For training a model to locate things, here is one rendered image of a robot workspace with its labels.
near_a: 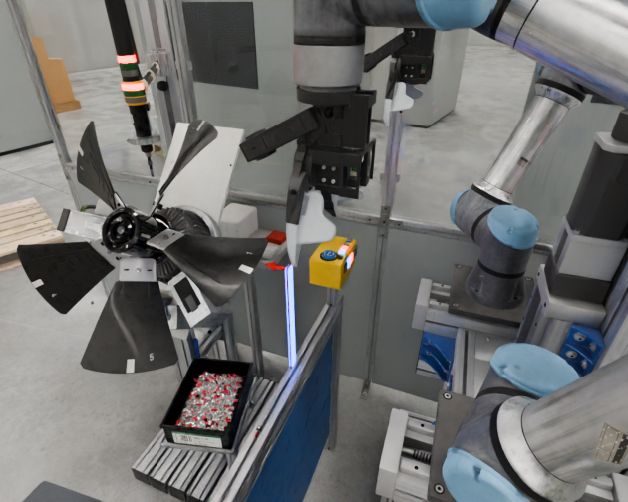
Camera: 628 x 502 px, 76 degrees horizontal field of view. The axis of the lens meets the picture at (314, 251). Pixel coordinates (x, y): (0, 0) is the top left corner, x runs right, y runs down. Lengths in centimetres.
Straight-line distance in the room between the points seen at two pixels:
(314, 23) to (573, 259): 59
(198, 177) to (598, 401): 120
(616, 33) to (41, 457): 232
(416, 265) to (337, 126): 124
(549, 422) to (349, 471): 151
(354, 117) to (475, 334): 85
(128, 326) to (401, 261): 105
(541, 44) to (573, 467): 42
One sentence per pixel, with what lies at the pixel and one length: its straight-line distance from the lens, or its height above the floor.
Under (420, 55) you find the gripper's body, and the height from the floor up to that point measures 162.
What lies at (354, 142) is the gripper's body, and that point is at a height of 158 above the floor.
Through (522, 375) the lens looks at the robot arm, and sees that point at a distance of 65.
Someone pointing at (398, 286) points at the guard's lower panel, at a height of 69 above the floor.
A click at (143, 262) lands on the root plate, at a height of 112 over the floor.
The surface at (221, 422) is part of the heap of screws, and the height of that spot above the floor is 85.
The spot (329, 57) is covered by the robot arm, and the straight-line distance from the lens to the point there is 44.
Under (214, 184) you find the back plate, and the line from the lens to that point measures 134.
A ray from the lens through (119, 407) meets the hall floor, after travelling 234.
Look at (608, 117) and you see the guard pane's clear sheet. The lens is 149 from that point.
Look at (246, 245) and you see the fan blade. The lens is 104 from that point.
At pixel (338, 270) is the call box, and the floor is 105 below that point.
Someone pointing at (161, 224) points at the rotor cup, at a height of 119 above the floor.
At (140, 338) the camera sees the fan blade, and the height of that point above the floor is 99.
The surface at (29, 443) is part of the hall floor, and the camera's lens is 241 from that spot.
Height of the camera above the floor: 171
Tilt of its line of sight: 32 degrees down
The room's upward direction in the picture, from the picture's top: straight up
